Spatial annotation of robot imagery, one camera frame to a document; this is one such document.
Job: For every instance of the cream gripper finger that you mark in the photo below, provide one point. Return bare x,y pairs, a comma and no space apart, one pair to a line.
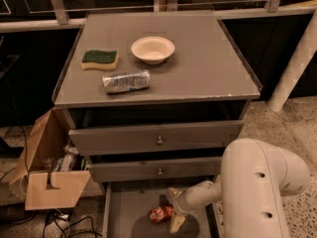
176,222
174,194

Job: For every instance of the silver blue crushed can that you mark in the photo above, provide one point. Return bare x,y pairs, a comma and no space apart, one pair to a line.
126,81

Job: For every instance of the brown cardboard box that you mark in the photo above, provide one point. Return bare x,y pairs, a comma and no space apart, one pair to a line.
47,189

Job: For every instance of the grey drawer cabinet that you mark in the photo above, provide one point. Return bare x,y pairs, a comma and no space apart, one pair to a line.
152,100

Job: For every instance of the red coke can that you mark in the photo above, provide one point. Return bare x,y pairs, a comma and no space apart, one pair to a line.
161,214

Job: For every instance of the grey middle drawer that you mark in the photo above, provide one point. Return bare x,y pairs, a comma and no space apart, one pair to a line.
159,169

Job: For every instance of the grey top drawer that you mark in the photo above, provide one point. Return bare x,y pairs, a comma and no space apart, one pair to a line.
155,138

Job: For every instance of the grey bottom drawer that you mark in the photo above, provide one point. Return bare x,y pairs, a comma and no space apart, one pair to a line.
128,205

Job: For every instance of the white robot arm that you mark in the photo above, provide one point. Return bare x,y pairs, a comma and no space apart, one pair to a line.
254,178

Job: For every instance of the metal window railing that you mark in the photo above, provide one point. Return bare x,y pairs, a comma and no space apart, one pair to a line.
36,15

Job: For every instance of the grey drawer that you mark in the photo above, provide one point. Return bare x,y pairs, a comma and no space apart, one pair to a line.
159,169
128,205
155,138

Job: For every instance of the green yellow sponge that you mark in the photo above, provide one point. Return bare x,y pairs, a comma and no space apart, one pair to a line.
96,59

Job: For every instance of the white paper bowl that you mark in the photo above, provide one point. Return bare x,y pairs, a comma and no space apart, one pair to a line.
152,50

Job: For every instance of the plastic bottle in box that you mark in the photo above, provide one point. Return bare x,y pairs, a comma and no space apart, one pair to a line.
66,163

